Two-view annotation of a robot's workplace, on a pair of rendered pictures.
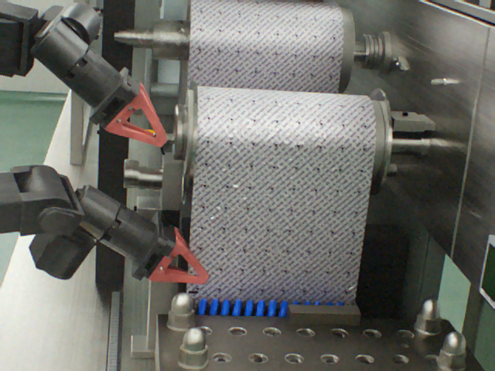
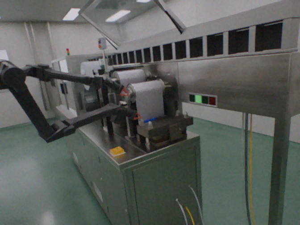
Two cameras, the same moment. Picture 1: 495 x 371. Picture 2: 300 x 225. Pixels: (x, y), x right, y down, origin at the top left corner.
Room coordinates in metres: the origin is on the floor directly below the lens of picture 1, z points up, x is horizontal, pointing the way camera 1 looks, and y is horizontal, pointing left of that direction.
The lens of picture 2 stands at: (-0.30, 0.54, 1.46)
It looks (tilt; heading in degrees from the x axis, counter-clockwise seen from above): 15 degrees down; 338
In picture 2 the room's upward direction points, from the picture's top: 6 degrees counter-clockwise
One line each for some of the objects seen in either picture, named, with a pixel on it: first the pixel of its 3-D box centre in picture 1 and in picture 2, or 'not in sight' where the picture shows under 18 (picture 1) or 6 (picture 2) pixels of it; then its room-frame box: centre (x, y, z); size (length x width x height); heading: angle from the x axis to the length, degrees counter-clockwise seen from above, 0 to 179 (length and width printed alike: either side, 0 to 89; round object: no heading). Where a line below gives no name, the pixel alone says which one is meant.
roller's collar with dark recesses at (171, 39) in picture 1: (171, 39); (114, 81); (1.37, 0.14, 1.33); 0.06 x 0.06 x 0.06; 8
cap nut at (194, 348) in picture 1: (194, 345); (150, 124); (0.90, 0.05, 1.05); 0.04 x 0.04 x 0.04
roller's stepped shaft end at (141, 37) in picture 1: (133, 37); not in sight; (1.36, 0.20, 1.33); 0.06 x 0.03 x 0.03; 98
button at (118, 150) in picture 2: not in sight; (117, 151); (0.94, 0.29, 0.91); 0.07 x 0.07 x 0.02; 8
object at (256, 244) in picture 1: (276, 253); (151, 110); (1.08, -0.05, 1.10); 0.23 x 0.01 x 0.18; 98
